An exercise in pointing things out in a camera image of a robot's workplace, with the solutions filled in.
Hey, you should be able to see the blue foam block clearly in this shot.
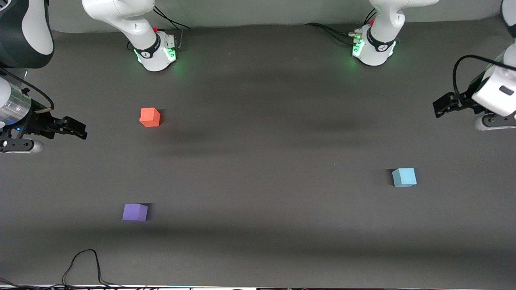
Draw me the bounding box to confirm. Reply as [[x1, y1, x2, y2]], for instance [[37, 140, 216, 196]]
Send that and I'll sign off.
[[392, 168, 417, 188]]

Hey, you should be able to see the black right arm base cable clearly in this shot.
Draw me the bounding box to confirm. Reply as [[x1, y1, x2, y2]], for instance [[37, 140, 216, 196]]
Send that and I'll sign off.
[[152, 9, 181, 30], [153, 5, 191, 30]]

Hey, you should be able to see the dark grey table mat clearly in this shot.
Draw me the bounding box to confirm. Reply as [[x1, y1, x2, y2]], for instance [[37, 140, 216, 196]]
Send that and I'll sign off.
[[0, 18, 516, 289]]

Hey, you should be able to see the orange foam block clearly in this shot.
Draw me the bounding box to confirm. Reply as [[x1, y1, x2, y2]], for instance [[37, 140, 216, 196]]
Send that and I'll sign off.
[[139, 108, 161, 128]]

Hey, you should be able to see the black looped cable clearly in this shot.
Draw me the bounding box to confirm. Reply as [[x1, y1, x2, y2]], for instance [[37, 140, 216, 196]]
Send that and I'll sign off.
[[0, 249, 133, 290]]

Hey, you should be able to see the purple foam block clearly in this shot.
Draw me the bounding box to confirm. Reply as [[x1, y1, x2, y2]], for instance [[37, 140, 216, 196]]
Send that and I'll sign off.
[[122, 204, 148, 222]]

